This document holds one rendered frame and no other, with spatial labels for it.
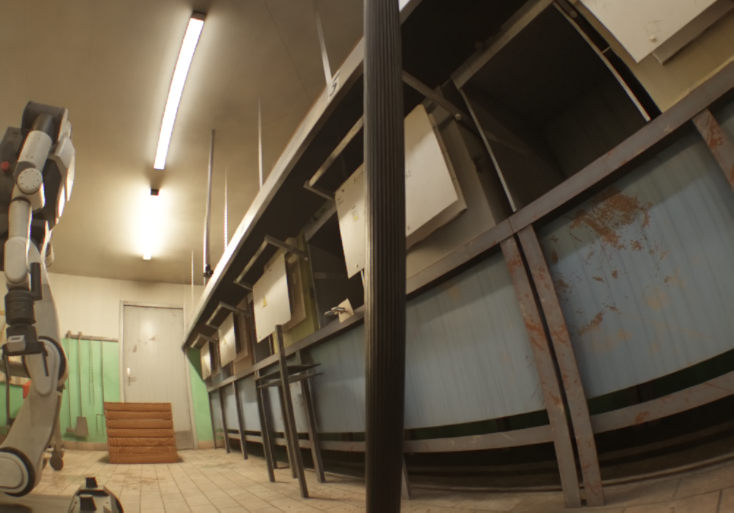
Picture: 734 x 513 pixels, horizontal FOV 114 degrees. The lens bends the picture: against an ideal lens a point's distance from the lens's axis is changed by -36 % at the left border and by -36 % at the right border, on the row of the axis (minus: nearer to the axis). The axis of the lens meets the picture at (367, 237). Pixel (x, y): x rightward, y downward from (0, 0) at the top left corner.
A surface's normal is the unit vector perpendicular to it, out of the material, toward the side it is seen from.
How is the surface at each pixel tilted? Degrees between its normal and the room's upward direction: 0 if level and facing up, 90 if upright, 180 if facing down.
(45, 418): 115
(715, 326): 90
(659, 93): 90
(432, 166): 90
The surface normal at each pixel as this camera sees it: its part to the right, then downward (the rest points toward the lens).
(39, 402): 0.64, -0.01
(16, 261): 0.62, -0.44
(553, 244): -0.82, -0.10
